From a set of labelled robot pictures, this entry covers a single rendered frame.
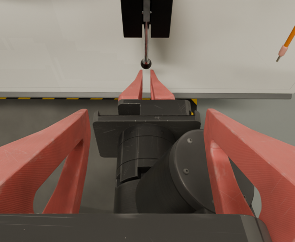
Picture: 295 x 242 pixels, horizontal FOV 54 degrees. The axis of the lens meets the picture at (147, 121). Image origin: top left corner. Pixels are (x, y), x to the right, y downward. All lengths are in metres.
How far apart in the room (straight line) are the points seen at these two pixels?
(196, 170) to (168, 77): 0.31
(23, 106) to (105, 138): 1.21
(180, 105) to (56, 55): 0.23
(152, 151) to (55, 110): 1.20
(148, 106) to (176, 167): 0.12
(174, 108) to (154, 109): 0.02
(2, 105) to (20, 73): 1.03
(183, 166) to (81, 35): 0.28
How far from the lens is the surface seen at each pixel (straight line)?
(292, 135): 1.58
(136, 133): 0.27
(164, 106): 0.28
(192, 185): 0.17
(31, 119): 1.48
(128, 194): 0.24
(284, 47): 0.29
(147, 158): 0.25
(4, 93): 0.56
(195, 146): 0.18
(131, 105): 0.28
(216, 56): 0.44
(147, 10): 0.26
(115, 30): 0.40
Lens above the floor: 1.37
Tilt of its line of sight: 82 degrees down
